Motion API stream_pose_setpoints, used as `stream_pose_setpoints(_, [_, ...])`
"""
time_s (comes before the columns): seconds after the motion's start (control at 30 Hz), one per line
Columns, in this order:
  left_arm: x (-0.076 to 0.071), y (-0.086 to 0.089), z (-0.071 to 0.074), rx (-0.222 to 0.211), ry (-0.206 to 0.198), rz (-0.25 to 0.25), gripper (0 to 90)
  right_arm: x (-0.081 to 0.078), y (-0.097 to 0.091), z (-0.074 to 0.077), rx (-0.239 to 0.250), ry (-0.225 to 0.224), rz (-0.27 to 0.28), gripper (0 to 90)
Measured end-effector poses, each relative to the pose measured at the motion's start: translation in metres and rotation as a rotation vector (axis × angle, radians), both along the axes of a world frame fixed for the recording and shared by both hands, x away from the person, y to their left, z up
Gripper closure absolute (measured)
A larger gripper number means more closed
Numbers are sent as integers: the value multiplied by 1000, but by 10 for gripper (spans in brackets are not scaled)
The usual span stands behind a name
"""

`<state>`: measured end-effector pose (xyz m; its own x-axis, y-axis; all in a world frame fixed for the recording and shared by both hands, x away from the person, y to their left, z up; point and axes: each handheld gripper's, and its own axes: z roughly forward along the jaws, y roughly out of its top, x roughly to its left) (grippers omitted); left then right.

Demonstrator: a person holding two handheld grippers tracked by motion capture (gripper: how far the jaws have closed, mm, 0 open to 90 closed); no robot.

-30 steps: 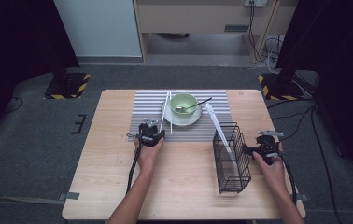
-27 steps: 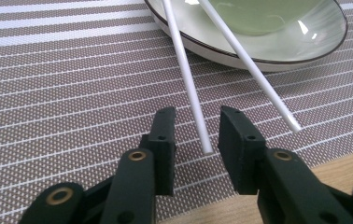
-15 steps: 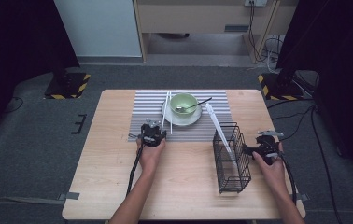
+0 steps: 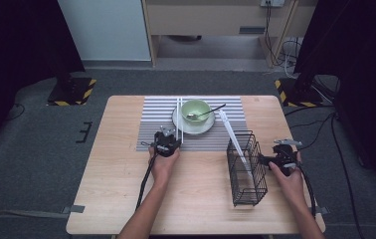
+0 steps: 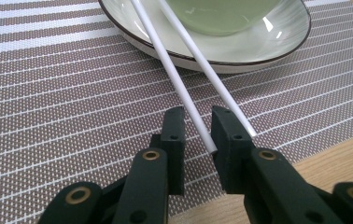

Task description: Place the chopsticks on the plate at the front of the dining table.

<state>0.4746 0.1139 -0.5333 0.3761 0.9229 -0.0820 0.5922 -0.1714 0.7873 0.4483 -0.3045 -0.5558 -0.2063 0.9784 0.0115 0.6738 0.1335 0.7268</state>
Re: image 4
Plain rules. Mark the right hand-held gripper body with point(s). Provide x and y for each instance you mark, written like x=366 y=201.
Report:
x=287 y=157

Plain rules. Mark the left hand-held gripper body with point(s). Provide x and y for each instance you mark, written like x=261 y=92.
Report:
x=164 y=146

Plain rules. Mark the person's left hand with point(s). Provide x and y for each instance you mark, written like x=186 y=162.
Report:
x=162 y=169

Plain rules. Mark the person's right hand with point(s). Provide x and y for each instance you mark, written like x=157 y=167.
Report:
x=292 y=186

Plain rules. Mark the white round plate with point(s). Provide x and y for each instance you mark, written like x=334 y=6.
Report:
x=196 y=129

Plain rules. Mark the grey striped placemat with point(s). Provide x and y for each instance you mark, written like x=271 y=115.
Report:
x=156 y=113

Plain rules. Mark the light green bowl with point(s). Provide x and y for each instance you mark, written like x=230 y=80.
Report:
x=192 y=107

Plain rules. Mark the grey tape piece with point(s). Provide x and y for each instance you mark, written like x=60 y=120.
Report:
x=322 y=210
x=75 y=209

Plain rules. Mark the black stand base striped tape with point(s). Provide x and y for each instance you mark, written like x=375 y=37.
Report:
x=73 y=93
x=298 y=94

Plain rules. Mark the beige wooden desk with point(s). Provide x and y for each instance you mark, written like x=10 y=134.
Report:
x=209 y=18

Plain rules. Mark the white panel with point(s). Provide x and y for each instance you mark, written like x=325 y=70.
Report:
x=106 y=30

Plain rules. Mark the black curtain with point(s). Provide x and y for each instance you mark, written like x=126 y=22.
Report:
x=13 y=49
x=358 y=49

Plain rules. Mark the white wall power outlet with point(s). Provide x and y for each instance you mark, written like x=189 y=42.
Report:
x=272 y=2

